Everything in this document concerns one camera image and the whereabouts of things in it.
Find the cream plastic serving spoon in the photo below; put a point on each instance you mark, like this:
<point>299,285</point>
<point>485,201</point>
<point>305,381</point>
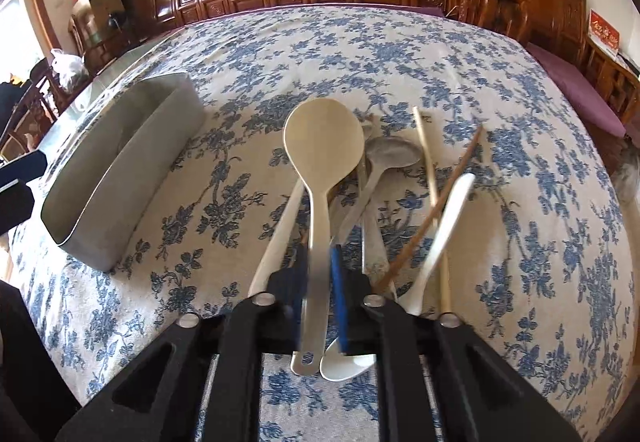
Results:
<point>322,142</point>

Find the wooden armchair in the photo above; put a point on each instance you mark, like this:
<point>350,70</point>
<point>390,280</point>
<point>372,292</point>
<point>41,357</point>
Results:
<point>480,7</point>

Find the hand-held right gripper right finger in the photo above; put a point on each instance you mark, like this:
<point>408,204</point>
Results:
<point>340,297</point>

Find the white plastic bag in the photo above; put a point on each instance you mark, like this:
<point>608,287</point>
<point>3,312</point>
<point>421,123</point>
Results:
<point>70,67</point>

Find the light bamboo chopstick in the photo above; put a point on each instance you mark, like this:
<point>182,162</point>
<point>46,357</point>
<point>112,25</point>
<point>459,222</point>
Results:
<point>429,172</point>

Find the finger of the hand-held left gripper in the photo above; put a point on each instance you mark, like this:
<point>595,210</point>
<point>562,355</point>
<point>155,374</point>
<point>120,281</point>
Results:
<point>22,167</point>
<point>15,209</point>

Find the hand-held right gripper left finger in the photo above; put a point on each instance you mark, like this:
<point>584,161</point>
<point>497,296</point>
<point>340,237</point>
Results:
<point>295,302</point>

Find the purple seat cushion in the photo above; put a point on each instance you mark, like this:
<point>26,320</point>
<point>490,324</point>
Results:
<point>580,87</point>

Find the metal spoon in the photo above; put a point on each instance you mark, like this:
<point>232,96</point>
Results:
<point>395,152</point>

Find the red box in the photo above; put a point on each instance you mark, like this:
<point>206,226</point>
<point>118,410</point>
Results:
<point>604,34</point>

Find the grey metal rectangular container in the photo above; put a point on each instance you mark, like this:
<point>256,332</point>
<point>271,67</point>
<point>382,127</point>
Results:
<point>125,182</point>

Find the brown wooden chopstick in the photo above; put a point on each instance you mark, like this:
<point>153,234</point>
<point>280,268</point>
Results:
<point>440,207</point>

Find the purple bed sheet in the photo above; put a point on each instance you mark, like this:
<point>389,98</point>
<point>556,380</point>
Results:
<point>425,10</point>

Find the dark wooden chair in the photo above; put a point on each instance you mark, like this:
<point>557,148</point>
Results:
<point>35,102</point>

